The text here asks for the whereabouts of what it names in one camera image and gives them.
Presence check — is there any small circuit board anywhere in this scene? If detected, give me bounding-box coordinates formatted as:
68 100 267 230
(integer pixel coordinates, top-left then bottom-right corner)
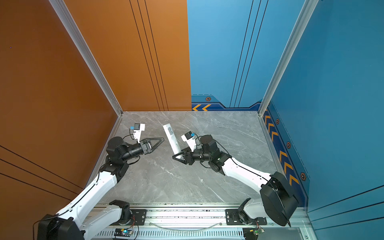
114 228 134 238
243 228 265 240

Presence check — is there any aluminium corner post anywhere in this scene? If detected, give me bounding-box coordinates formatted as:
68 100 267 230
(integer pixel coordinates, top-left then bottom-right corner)
258 0 319 117
49 0 124 117

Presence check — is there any aluminium mounting rail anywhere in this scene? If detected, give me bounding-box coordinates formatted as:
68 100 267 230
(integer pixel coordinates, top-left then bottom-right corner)
85 203 312 229

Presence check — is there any white remote control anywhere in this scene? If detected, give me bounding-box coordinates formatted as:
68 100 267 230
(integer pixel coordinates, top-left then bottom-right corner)
163 124 181 155

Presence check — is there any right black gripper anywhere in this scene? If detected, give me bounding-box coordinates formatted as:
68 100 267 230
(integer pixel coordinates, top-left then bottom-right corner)
173 146 213 167

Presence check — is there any left small circuit board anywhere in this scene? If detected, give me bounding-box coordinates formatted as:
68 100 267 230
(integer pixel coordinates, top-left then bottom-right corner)
114 228 134 238

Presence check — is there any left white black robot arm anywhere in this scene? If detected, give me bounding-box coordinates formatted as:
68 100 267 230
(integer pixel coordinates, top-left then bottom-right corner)
33 137 164 240

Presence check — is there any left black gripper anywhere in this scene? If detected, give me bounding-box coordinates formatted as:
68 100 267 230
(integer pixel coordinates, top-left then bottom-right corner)
121 138 164 165

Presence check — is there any right aluminium corner post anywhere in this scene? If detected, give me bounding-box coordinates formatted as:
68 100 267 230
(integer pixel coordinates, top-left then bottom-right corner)
258 0 319 117

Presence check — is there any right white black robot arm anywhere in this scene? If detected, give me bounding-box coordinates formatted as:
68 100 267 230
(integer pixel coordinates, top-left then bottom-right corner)
172 135 299 227

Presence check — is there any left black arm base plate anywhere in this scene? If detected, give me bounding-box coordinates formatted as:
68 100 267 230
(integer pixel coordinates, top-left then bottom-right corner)
111 209 147 226

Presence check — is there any right small circuit board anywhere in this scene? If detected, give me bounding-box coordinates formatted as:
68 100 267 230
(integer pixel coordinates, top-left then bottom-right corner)
243 228 265 240

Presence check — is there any left aluminium corner post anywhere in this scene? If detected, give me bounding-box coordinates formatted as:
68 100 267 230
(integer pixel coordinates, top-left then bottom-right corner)
49 0 124 117

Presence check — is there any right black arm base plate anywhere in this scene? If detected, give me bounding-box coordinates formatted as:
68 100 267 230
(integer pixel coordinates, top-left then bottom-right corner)
225 209 268 226

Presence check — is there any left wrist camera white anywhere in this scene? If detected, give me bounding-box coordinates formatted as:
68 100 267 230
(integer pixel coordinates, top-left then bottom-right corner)
129 123 146 143

